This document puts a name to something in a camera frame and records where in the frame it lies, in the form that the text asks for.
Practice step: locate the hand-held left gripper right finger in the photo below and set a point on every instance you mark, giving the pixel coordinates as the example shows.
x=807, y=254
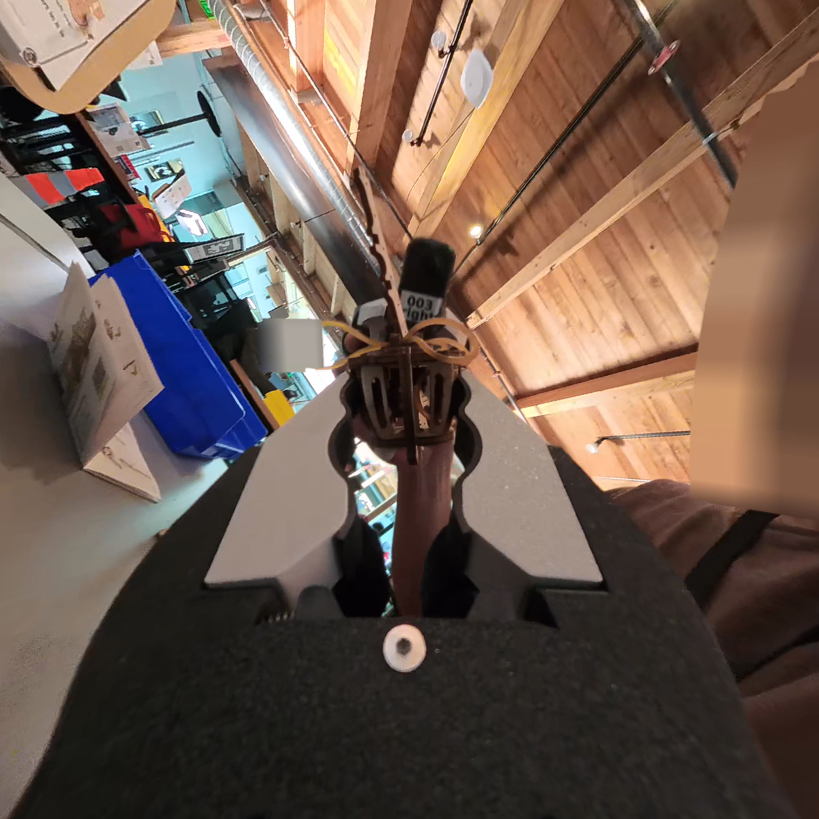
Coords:
x=524, y=505

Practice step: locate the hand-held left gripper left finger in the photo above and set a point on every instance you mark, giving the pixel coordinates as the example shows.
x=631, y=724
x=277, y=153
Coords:
x=281, y=505

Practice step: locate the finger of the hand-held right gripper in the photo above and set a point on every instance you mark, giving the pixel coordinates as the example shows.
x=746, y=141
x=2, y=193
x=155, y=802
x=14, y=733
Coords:
x=370, y=317

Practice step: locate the wooden model assembly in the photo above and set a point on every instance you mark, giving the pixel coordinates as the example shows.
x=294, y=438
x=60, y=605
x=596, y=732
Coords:
x=403, y=397

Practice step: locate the person's right forearm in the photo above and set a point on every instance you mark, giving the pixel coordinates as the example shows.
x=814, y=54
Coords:
x=416, y=524

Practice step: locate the round ceiling spotlight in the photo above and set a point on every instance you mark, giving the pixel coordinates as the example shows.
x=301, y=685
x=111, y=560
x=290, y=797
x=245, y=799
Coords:
x=475, y=230

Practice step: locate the yellow plastic bin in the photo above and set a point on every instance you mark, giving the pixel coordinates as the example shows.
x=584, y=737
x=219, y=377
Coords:
x=278, y=406

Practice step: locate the blue plastic bin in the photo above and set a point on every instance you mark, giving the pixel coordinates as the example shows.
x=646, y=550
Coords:
x=185, y=371

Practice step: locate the small tag sign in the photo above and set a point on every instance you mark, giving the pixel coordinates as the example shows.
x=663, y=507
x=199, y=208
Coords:
x=217, y=247

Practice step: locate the white ceiling access point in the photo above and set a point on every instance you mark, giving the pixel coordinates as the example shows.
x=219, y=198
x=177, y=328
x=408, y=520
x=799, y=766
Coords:
x=477, y=77

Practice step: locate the black sprinkler pipe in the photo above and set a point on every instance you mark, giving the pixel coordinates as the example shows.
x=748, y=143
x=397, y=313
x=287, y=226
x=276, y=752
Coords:
x=448, y=64

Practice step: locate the instruction booklet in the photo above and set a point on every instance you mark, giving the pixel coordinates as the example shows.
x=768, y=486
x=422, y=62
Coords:
x=96, y=371

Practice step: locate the red bag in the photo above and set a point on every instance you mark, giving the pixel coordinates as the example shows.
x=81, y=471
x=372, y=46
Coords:
x=131, y=224

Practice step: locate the black pole stand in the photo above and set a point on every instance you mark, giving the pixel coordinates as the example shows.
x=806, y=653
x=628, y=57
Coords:
x=185, y=119

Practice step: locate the black ceiling pipe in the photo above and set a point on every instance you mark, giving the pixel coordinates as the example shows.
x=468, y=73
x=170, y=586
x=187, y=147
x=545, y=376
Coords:
x=691, y=96

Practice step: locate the orange white striped barrier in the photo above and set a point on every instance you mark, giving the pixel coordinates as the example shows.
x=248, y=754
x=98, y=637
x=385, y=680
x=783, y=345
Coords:
x=64, y=184

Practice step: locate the paper sheet on wooden board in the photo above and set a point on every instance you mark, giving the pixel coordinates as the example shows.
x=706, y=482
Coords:
x=64, y=38

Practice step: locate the thin silver air duct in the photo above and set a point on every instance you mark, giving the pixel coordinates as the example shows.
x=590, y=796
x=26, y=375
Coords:
x=307, y=160

